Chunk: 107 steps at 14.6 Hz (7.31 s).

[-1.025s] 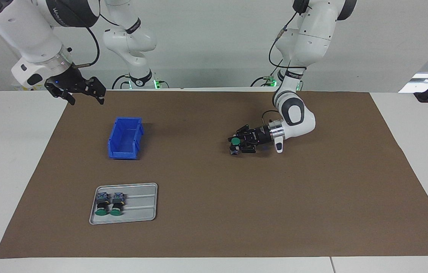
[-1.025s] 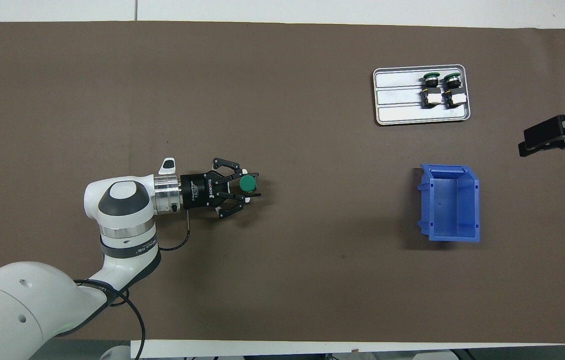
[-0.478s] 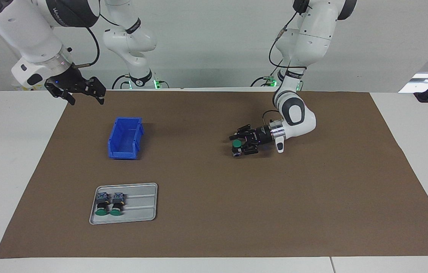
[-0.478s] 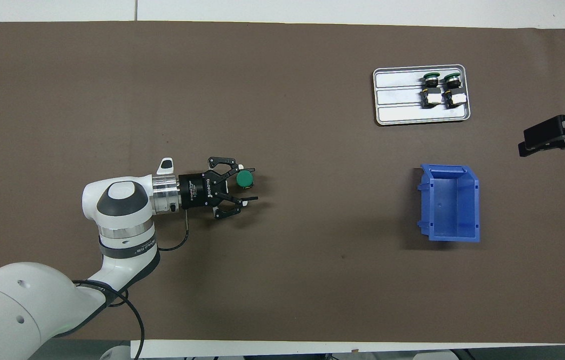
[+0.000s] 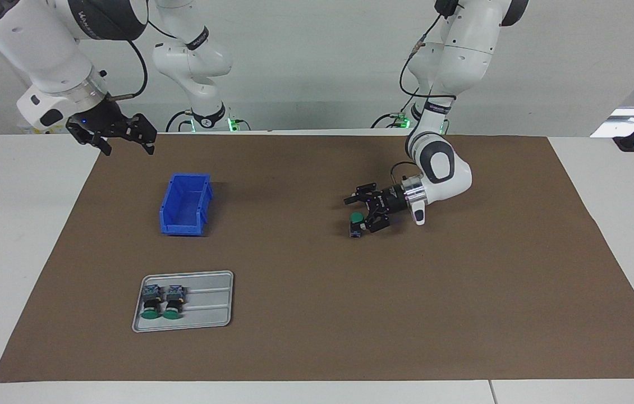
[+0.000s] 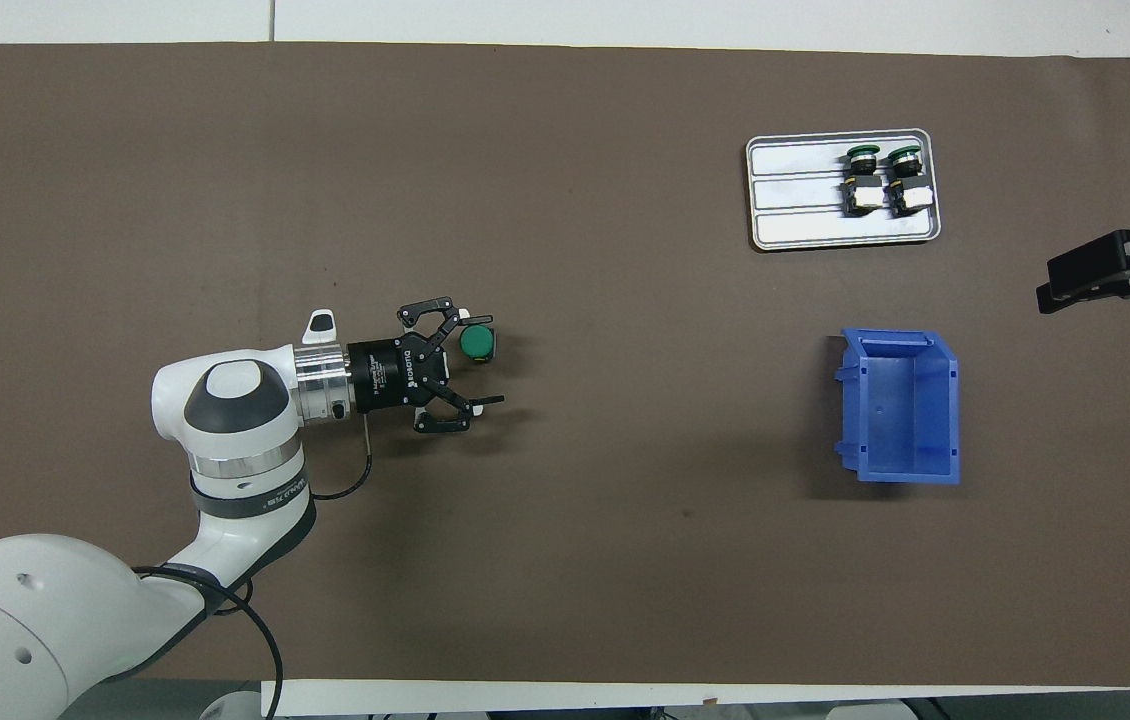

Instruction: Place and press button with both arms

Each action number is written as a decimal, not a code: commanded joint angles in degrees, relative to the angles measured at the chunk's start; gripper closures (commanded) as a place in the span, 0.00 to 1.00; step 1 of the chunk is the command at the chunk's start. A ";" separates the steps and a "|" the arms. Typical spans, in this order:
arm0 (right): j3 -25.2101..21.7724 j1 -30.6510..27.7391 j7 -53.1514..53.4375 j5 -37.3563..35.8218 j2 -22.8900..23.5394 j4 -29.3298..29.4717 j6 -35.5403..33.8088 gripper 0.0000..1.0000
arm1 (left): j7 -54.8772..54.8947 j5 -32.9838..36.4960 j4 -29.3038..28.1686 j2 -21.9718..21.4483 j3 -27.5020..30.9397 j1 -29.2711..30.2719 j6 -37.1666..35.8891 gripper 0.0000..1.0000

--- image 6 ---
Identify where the silver metal tray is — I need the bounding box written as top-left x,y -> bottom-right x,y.
746,128 -> 942,252

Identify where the green push button switch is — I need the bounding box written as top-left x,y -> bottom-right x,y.
883,145 -> 934,217
458,325 -> 499,367
840,145 -> 888,217

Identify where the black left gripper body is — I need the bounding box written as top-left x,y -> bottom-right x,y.
347,335 -> 453,413

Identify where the blue plastic bin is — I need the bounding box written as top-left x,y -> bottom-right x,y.
833,328 -> 961,486

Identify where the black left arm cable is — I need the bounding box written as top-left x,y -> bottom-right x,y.
132,412 -> 374,720

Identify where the brown table mat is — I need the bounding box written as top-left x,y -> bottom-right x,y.
0,42 -> 1130,689

